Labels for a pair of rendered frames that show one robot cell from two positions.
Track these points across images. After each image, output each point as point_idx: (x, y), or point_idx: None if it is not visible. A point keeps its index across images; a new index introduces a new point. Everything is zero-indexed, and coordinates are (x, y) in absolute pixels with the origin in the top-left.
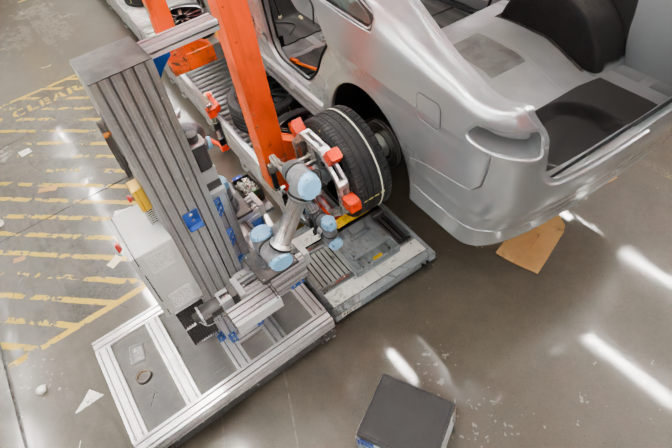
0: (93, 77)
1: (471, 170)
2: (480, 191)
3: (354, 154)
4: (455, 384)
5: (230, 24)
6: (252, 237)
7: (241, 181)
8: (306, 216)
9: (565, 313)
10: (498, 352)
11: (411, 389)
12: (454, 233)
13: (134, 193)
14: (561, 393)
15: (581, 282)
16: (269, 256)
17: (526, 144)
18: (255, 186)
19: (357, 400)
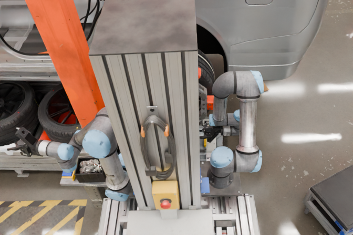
0: (179, 41)
1: (302, 17)
2: (307, 29)
3: (200, 65)
4: (311, 167)
5: (62, 0)
6: (224, 162)
7: (78, 168)
8: (208, 129)
9: (299, 96)
10: (304, 136)
11: (332, 179)
12: (277, 76)
13: (177, 191)
14: (343, 128)
15: (286, 79)
16: (251, 162)
17: None
18: (98, 160)
19: (291, 225)
